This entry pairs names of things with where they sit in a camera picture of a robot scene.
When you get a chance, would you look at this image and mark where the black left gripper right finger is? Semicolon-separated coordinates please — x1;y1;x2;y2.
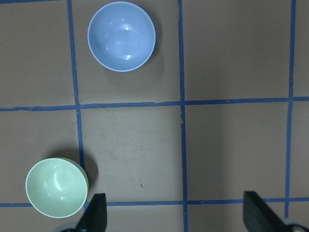
243;191;292;232

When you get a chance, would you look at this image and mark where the green bowl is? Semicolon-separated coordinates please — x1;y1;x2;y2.
25;157;89;218

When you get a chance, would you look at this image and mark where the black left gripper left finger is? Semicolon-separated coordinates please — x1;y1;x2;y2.
75;193;107;232

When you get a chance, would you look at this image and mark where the blue bowl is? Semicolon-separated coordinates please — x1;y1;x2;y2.
87;1;156;72

